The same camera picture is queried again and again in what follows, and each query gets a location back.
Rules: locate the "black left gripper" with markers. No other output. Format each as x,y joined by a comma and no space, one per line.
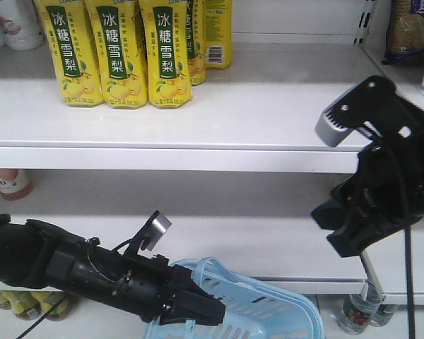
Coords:
151,289

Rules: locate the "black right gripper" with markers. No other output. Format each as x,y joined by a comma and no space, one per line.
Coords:
381,198

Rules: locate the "light blue plastic basket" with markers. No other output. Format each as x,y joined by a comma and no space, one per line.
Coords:
254,309

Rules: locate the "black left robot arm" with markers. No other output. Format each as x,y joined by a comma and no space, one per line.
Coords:
38,254

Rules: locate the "clear water bottle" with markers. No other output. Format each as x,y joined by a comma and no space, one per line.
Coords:
383,315
356,313

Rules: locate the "brown biscuit bag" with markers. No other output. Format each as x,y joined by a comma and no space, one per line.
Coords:
404,39

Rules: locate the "orange C100 juice bottle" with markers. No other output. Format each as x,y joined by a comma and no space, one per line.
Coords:
15,184

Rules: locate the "yellow pear drink bottle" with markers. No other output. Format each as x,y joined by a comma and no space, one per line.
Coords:
72,46
218,33
119,40
165,24
196,41

